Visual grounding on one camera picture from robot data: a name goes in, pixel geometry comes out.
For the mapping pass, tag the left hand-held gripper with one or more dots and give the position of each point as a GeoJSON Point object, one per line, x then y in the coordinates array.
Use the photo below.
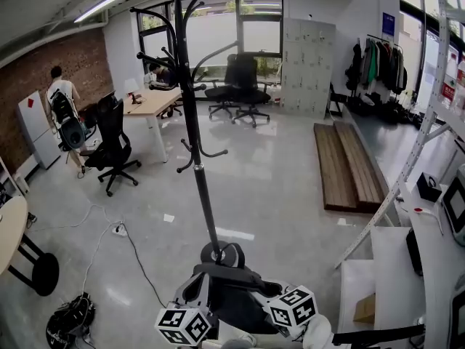
{"type": "Point", "coordinates": [183, 325]}

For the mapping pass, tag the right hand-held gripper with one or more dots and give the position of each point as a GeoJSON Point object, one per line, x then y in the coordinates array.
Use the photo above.
{"type": "Point", "coordinates": [294, 307]}

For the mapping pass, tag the dark grey backpack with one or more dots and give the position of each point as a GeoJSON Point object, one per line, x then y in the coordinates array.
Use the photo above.
{"type": "Point", "coordinates": [236, 304]}

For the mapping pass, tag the black coat rack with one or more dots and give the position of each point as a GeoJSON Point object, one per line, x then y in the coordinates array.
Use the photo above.
{"type": "Point", "coordinates": [189, 96]}

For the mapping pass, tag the person's right forearm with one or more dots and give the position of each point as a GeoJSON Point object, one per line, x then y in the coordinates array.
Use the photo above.
{"type": "Point", "coordinates": [319, 333]}

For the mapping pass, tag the person's white shoe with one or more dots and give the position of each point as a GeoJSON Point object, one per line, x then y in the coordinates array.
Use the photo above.
{"type": "Point", "coordinates": [238, 343]}

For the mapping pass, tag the white paper scrap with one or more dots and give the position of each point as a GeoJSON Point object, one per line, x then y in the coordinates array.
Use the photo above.
{"type": "Point", "coordinates": [169, 217]}

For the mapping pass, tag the cardboard box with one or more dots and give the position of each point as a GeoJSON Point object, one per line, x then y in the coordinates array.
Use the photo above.
{"type": "Point", "coordinates": [364, 309]}

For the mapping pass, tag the white power strip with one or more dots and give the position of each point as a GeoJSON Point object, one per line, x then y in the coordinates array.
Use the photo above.
{"type": "Point", "coordinates": [120, 230]}

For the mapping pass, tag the white metal shelf unit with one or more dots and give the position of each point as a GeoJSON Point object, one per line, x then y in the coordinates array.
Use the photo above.
{"type": "Point", "coordinates": [390, 260]}

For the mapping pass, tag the white device with red button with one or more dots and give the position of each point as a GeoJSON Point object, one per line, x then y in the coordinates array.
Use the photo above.
{"type": "Point", "coordinates": [418, 210]}

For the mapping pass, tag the black office chair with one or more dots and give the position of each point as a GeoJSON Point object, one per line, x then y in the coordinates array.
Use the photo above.
{"type": "Point", "coordinates": [110, 133]}
{"type": "Point", "coordinates": [219, 93]}
{"type": "Point", "coordinates": [250, 86]}
{"type": "Point", "coordinates": [170, 112]}

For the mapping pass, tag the black box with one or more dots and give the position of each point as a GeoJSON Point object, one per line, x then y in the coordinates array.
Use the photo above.
{"type": "Point", "coordinates": [428, 187]}

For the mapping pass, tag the round wooden table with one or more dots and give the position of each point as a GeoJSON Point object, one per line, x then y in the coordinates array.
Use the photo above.
{"type": "Point", "coordinates": [12, 227]}

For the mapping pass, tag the light wooden desk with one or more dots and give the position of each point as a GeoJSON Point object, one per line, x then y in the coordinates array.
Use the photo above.
{"type": "Point", "coordinates": [152, 102]}

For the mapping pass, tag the white appliance with dark screen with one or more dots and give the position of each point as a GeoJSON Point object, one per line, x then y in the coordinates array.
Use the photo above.
{"type": "Point", "coordinates": [456, 205]}

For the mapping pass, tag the black folding stand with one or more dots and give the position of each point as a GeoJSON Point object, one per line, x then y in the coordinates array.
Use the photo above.
{"type": "Point", "coordinates": [335, 100]}

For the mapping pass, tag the pile of black bags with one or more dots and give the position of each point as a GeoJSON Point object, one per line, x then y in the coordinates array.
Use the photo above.
{"type": "Point", "coordinates": [381, 107]}

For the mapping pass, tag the white table lamp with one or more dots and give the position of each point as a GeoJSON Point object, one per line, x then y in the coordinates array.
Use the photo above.
{"type": "Point", "coordinates": [131, 85]}

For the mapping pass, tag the white fridge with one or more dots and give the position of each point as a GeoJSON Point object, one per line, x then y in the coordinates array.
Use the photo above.
{"type": "Point", "coordinates": [36, 129]}

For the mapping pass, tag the grey locker cabinet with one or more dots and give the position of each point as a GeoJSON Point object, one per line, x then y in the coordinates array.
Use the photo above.
{"type": "Point", "coordinates": [307, 64]}

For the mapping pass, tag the row of hanging clothes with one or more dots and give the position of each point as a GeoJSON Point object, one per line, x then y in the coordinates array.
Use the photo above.
{"type": "Point", "coordinates": [378, 64]}

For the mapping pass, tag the black-framed window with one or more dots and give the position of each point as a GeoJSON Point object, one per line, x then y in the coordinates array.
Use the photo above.
{"type": "Point", "coordinates": [410, 24]}
{"type": "Point", "coordinates": [218, 38]}

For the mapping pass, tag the clear plastic bottle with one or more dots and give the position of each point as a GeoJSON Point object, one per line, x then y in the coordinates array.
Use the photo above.
{"type": "Point", "coordinates": [460, 89]}
{"type": "Point", "coordinates": [449, 86]}

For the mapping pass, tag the ceiling strip light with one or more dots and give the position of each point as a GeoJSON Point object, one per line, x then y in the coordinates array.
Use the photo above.
{"type": "Point", "coordinates": [96, 9]}

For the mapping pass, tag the blue wall poster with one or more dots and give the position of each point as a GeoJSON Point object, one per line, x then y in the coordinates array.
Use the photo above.
{"type": "Point", "coordinates": [388, 24]}

